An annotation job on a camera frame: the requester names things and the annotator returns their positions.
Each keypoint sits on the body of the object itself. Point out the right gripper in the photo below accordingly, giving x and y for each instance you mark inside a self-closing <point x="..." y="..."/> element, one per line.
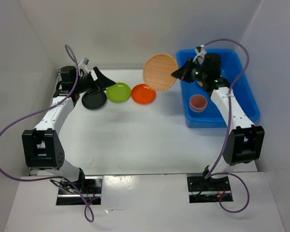
<point x="182" y="73"/>

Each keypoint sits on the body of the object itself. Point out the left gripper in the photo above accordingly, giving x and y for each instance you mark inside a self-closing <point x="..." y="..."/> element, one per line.
<point x="101" y="82"/>

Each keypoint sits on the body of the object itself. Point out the black plastic plate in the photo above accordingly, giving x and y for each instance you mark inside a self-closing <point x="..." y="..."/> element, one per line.
<point x="94" y="101"/>

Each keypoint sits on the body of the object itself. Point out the brown woven bamboo tray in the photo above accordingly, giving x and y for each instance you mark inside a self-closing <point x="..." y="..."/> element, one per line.
<point x="157" y="72"/>

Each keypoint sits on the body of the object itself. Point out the pink plastic cup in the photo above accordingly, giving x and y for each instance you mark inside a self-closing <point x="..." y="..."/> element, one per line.
<point x="198" y="97"/>

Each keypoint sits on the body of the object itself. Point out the blue-grey plastic cup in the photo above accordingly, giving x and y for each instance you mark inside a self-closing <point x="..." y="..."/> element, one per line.
<point x="198" y="106"/>

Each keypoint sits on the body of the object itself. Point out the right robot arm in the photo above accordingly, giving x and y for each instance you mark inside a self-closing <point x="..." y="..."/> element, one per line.
<point x="243" y="141"/>

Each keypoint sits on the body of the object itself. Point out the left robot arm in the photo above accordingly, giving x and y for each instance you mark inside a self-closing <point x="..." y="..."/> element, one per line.
<point x="42" y="147"/>

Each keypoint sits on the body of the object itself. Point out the green plastic plate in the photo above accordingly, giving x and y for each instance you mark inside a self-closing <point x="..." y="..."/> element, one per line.
<point x="118" y="93"/>

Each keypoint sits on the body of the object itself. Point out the orange plastic plate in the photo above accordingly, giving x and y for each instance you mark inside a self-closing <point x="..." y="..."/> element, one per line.
<point x="142" y="94"/>

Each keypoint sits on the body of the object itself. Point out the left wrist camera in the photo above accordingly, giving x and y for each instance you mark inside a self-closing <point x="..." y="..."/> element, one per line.
<point x="82" y="66"/>

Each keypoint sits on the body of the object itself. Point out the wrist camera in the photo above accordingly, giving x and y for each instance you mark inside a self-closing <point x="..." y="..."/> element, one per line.
<point x="82" y="66"/>
<point x="200" y="54"/>

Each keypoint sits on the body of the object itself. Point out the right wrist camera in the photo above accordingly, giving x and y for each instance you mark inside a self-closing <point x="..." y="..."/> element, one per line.
<point x="200" y="54"/>

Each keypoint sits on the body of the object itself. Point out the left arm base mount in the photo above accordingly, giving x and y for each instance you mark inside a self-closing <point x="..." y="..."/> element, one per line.
<point x="91" y="190"/>

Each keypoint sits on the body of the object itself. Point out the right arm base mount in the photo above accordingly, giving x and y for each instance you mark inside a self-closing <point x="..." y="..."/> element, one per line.
<point x="210" y="190"/>

